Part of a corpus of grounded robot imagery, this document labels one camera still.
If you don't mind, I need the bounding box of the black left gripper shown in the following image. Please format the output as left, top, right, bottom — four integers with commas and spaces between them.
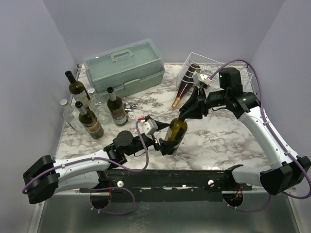
126, 121, 179, 156

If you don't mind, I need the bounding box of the green bottle cream label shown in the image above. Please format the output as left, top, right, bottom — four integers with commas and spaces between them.
164, 118, 188, 148

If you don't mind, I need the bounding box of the white wire wine rack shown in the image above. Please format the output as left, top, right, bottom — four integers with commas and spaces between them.
176, 52, 253, 92

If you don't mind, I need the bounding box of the red wine bottle gold cap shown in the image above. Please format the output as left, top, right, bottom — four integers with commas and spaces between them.
172, 63, 201, 109

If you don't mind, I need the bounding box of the green bottle silver neck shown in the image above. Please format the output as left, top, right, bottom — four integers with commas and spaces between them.
107, 87, 127, 126

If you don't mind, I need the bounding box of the clear bottle white cap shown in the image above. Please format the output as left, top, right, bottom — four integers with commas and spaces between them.
87, 87, 112, 125

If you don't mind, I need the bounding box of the dark bottle tan label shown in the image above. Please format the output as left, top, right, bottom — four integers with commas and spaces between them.
75, 101, 104, 139

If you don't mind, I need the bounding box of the clear bottle silver cap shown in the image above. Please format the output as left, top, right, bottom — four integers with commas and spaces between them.
60, 99, 85, 133

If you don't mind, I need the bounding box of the green wine bottle white label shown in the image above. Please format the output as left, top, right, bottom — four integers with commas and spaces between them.
65, 70, 90, 109

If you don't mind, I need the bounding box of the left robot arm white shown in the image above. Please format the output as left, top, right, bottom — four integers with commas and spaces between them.
22, 116, 179, 204

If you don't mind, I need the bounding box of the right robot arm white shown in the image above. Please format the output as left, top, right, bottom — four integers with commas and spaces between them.
179, 67, 311, 196

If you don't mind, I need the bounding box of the silver metal stopper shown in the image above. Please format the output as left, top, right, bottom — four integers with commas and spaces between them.
123, 104, 137, 113

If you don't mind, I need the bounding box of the green plastic toolbox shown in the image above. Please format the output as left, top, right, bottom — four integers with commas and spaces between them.
84, 38, 165, 97

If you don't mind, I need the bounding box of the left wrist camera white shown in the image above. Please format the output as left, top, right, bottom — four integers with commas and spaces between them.
139, 117, 158, 136

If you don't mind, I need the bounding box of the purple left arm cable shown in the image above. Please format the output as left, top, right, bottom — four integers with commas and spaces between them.
22, 120, 149, 216

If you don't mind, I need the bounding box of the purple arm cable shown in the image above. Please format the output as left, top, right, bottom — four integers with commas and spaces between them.
22, 120, 149, 216
208, 59, 311, 212

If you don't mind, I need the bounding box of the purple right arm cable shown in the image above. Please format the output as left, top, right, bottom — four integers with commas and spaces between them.
208, 59, 311, 212

